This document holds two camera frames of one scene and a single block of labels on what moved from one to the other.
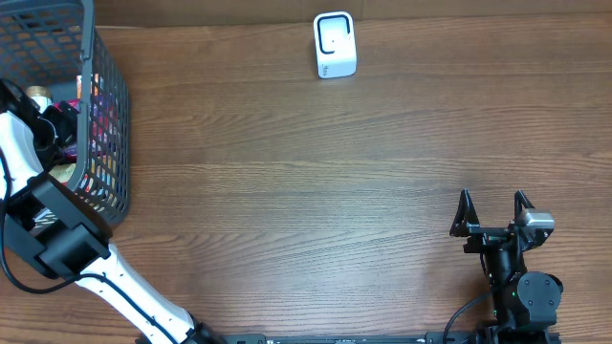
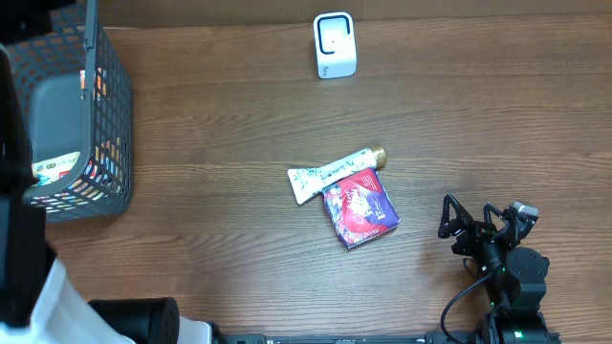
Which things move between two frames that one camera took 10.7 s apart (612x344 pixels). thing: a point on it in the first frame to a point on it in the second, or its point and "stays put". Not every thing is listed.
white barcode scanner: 335,45 stays put
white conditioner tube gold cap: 40,96 to 308,182
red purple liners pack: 69,153 to 360,207
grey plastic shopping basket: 53,49 stays put
